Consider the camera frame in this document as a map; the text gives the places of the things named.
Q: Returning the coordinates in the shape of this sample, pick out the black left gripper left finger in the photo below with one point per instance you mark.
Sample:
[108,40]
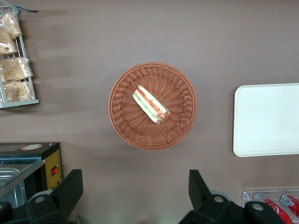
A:
[63,197]

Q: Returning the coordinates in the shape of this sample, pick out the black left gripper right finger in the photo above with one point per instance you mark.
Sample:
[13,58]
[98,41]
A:
[203,206]

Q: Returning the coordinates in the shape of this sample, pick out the beige plastic tray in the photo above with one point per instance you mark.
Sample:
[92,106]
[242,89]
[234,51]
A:
[268,119]

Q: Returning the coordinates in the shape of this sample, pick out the clear acrylic bottle rack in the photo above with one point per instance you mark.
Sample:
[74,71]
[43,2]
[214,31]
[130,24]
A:
[247,198]

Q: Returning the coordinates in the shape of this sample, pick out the black food warmer cabinet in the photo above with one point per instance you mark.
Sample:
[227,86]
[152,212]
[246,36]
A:
[28,151]

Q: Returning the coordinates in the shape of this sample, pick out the red cola bottle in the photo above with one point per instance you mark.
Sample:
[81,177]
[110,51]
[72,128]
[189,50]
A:
[276,208]
[292,203]

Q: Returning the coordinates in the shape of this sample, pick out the round brown wicker basket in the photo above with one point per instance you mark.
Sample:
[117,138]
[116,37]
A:
[126,121]

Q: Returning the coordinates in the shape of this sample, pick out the wrapped triangle sandwich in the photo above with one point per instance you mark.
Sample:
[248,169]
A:
[150,105]

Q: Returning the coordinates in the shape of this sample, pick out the clear bag of crackers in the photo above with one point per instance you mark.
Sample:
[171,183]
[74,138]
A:
[11,24]
[14,68]
[5,44]
[17,91]

